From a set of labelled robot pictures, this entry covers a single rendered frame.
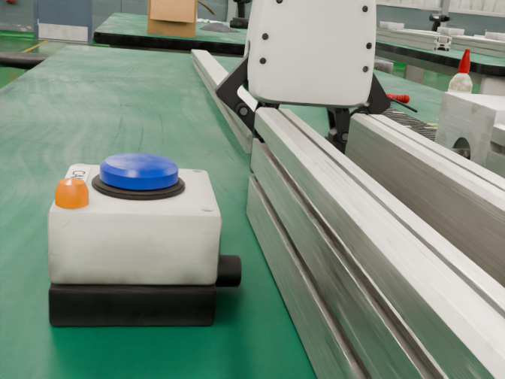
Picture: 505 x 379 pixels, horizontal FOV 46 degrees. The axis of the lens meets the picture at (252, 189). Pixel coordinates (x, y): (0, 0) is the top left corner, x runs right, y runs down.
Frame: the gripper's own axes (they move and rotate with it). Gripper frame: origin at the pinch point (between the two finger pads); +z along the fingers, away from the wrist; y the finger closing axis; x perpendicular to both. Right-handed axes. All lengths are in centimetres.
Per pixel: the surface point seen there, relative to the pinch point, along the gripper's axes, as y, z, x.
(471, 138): -14.1, -3.5, 2.6
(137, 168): 13.0, -4.3, 18.9
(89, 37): 124, 71, -1084
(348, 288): 4.9, -2.6, 28.0
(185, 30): -1, 0, -209
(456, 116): -14.1, -4.8, -0.5
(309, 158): 4.6, -5.5, 19.7
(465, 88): -38, -3, -43
